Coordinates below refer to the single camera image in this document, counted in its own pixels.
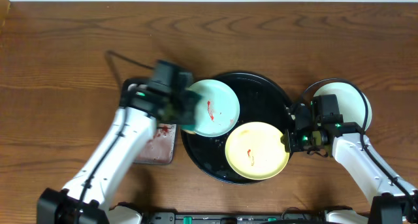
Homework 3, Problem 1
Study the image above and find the green yellow sponge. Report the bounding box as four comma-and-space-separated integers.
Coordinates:
163, 88, 205, 135

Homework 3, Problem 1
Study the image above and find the yellow plate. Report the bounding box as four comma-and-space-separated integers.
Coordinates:
225, 121, 290, 180

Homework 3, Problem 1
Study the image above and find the light blue plate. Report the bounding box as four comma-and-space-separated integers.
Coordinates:
181, 79, 240, 137
313, 82, 366, 127

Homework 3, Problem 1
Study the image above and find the light blue plate front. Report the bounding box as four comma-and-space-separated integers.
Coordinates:
313, 82, 366, 127

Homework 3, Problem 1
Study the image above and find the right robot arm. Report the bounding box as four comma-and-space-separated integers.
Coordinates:
283, 95, 417, 223

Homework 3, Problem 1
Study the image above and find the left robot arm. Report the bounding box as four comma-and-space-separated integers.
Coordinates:
36, 84, 202, 223

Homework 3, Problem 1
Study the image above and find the round black tray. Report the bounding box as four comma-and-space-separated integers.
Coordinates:
181, 71, 293, 185

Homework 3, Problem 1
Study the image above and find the rectangular black soapy tray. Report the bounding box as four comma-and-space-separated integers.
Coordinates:
118, 78, 177, 165

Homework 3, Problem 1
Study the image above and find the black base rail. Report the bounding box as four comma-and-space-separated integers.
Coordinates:
142, 212, 323, 224

